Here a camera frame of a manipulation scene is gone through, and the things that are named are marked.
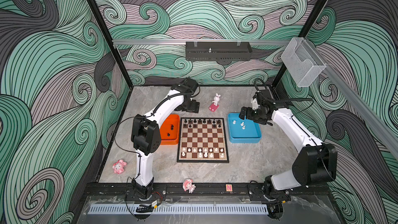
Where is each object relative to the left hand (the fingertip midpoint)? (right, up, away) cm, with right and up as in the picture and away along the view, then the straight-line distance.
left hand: (190, 108), depth 89 cm
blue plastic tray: (+33, -15, +6) cm, 37 cm away
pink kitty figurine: (-36, -29, -11) cm, 48 cm away
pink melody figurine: (0, -36, -16) cm, 39 cm away
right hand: (+33, -5, -3) cm, 33 cm away
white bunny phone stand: (+17, 0, +17) cm, 24 cm away
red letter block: (+19, -38, -15) cm, 45 cm away
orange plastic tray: (-13, -14, +6) cm, 20 cm away
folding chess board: (+7, -19, +1) cm, 20 cm away
